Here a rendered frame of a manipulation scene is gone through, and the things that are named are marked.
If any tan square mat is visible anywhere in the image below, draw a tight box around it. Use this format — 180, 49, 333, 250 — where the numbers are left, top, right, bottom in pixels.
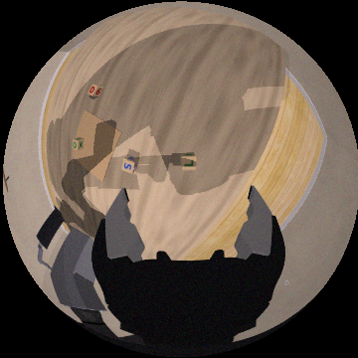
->
73, 109, 122, 182

